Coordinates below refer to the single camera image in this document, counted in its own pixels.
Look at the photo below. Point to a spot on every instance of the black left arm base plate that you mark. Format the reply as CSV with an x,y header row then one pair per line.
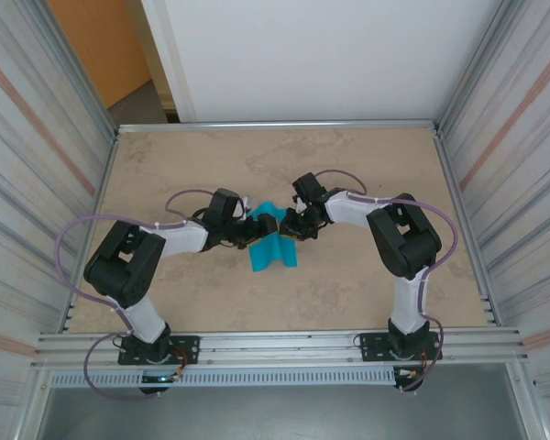
x,y
188,346

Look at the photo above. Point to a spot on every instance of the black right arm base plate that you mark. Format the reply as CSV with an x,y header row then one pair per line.
x,y
371,346

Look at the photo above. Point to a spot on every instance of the wide aluminium mounting rail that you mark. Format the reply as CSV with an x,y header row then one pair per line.
x,y
275,348

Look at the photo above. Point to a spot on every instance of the small circuit board green light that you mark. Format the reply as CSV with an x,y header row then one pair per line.
x,y
158,378

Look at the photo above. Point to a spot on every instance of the white door frame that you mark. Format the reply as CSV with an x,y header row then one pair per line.
x,y
163,36

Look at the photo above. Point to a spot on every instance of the translucent ribbed side panel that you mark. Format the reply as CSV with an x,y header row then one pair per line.
x,y
18,183
531,183

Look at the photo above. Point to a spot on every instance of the sloped aluminium table side rail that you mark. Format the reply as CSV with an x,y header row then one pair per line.
x,y
449,174
95,220

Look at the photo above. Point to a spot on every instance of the thin aluminium table edge rail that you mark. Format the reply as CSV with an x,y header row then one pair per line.
x,y
275,126

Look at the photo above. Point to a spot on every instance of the orange wooden door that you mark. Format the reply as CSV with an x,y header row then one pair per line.
x,y
105,46

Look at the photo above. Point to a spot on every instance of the aluminium frame post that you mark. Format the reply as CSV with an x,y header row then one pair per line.
x,y
472,69
69,59

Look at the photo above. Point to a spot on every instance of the small white plug connector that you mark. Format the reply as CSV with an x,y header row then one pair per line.
x,y
405,373

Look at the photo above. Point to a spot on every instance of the teal cloth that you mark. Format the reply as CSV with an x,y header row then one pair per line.
x,y
266,261

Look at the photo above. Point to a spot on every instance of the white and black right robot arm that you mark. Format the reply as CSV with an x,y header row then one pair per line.
x,y
408,243

